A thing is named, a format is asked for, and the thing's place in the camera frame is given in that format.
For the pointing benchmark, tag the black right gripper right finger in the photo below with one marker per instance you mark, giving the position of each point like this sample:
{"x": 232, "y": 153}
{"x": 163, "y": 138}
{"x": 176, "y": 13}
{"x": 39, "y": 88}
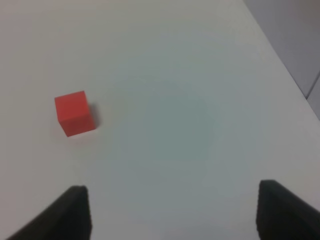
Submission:
{"x": 281, "y": 215}

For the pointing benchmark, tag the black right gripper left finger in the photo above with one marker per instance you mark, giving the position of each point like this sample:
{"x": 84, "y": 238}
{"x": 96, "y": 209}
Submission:
{"x": 67, "y": 218}

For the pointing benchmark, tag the red cube block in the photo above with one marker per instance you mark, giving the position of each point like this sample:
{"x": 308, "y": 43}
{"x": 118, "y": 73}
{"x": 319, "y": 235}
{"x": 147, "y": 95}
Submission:
{"x": 74, "y": 114}

